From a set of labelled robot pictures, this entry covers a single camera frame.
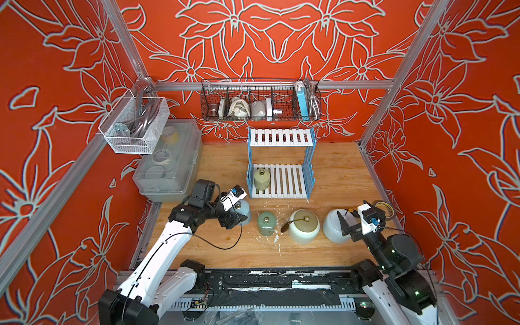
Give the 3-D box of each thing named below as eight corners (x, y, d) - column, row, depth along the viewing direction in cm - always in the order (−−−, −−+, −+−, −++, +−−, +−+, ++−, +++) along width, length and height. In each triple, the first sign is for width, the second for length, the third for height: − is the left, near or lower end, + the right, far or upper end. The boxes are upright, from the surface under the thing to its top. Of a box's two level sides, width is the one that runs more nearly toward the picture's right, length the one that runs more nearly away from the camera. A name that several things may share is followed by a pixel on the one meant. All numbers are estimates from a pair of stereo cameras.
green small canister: (257, 236, 86) (257, 228, 80) (257, 220, 91) (257, 211, 84) (275, 236, 86) (276, 228, 80) (274, 220, 91) (275, 211, 84)
